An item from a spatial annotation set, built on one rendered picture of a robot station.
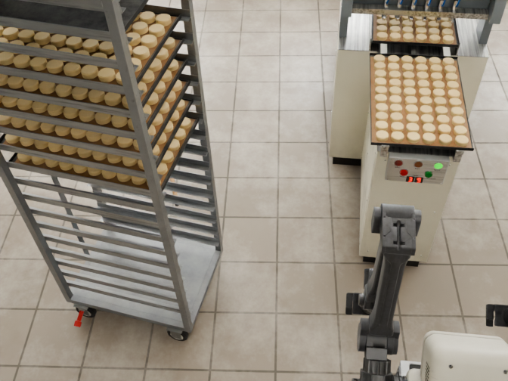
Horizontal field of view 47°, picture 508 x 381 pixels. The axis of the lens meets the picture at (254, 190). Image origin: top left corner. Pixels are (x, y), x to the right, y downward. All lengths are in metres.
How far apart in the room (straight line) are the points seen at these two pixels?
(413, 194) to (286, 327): 0.88
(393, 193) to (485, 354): 1.27
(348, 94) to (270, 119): 0.82
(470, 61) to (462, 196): 0.83
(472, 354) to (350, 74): 1.89
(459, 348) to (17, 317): 2.27
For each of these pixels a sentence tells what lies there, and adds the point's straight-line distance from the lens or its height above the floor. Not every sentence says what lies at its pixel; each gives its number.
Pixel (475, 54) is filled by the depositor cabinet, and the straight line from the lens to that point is 3.09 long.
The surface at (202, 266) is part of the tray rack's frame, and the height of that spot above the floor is 0.15.
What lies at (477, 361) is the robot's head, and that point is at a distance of 1.52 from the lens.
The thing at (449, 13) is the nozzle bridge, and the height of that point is 1.04.
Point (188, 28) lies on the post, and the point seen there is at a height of 1.44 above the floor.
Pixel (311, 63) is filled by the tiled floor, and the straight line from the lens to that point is 4.31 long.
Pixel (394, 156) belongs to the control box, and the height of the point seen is 0.84.
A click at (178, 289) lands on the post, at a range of 2.48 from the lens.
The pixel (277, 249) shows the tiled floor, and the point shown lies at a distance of 3.15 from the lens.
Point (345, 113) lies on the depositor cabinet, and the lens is 3.26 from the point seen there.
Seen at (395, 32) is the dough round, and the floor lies 0.92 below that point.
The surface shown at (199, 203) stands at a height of 0.50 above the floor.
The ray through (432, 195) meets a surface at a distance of 2.69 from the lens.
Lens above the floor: 2.57
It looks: 49 degrees down
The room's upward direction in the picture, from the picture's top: 3 degrees counter-clockwise
